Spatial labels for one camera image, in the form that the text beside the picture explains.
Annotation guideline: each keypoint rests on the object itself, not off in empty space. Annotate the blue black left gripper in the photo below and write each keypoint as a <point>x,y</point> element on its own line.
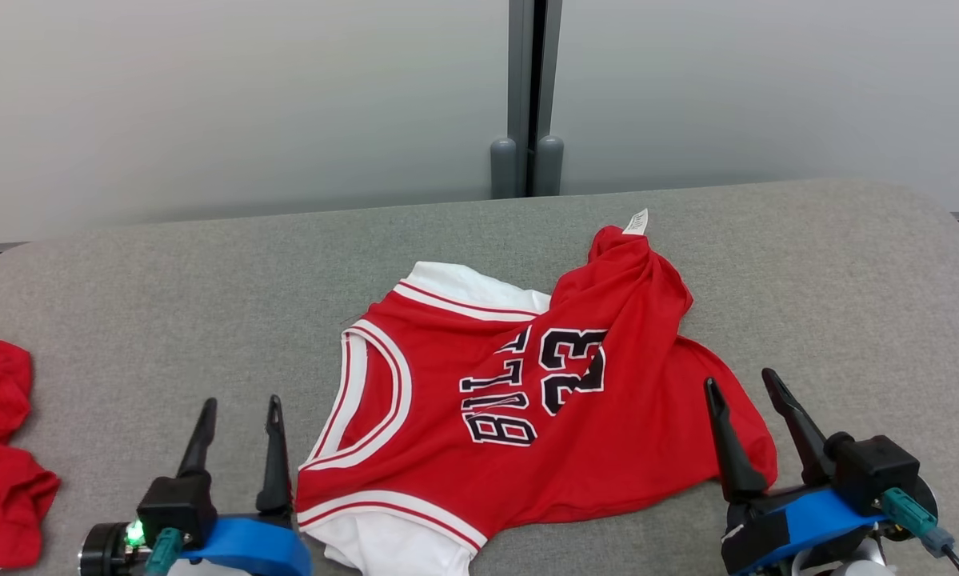
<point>247,548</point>

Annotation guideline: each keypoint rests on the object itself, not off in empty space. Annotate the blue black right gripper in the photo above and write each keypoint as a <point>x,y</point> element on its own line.
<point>807,520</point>

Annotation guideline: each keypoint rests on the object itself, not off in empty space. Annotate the red white basketball jersey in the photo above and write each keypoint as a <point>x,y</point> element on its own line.
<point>631,448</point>

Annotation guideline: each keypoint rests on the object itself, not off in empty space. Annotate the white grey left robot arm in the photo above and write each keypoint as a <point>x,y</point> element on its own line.
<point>199,570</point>

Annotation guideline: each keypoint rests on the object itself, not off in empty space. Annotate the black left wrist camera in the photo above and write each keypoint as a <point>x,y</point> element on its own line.
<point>177,504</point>

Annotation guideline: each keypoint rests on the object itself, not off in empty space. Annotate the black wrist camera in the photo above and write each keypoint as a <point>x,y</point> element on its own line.
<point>875,468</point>
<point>177,504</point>

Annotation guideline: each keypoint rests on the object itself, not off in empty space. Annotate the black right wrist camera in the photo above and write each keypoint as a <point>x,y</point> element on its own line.
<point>875,468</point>

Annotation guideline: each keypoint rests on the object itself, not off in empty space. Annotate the grey cylinder post foot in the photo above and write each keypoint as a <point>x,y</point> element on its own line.
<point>503,168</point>
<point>549,166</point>

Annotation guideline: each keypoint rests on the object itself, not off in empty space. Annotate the grey metal partition post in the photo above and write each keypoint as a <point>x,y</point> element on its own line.
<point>521,80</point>

